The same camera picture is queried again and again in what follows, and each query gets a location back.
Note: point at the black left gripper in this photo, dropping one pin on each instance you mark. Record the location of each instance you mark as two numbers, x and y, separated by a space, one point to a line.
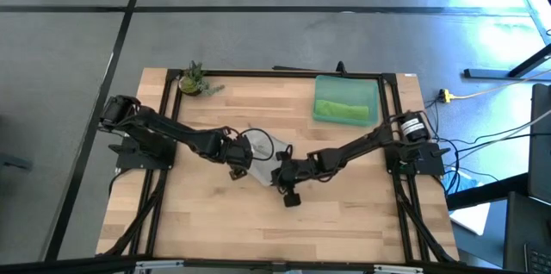
238 173

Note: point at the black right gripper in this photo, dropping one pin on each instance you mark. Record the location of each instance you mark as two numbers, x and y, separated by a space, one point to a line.
292 200

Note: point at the grey microfiber towel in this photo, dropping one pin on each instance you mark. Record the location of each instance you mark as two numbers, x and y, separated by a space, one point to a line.
264 166

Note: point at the green microfiber towel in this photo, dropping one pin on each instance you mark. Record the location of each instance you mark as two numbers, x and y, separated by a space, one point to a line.
342 110

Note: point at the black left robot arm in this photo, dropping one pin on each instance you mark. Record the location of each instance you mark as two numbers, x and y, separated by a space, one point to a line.
172 129

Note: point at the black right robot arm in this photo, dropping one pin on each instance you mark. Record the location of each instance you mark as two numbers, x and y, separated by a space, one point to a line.
357 147

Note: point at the teal translucent plastic basket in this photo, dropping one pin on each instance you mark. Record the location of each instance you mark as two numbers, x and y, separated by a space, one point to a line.
344 86

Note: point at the small potted succulent plant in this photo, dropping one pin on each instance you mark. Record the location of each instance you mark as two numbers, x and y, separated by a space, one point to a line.
191 84

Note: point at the blue floor item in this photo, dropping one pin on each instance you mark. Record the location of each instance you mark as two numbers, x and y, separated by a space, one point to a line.
467 181

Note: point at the white paper sheet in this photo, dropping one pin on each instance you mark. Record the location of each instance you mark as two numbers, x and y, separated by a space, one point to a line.
473 218

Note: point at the yellow power plug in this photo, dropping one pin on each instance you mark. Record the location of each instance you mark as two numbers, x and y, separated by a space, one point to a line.
444 95

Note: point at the grey chair base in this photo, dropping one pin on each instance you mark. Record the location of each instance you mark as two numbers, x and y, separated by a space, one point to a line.
15 163

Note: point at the black desk leg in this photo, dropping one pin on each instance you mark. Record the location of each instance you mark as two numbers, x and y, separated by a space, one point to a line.
486 73

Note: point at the dark side desk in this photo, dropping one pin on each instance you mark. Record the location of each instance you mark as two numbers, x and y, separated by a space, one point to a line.
523 222

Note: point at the black keyboard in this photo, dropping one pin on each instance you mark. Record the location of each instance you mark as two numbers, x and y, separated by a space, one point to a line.
540 261

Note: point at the dark monitor panel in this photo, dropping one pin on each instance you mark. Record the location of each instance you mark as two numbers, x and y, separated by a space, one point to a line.
542 145

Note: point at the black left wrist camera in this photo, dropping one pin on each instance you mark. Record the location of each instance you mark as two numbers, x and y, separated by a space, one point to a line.
243 151

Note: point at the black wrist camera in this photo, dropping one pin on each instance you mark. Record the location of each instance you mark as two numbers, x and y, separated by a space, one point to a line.
243 151
297 170

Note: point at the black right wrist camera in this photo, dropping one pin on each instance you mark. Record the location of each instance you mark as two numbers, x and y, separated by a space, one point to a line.
297 170

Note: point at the black aluminium table frame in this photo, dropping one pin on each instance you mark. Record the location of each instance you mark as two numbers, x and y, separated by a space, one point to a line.
258 73

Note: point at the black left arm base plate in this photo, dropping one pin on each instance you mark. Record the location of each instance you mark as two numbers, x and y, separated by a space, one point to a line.
129 160

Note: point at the silver aluminium bracket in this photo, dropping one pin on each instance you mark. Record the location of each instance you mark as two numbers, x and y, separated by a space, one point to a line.
159 264
398 269

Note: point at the black clamp mount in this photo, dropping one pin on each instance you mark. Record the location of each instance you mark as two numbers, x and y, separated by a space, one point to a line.
340 67

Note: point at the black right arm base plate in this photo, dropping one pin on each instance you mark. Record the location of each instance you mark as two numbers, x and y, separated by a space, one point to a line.
430 160

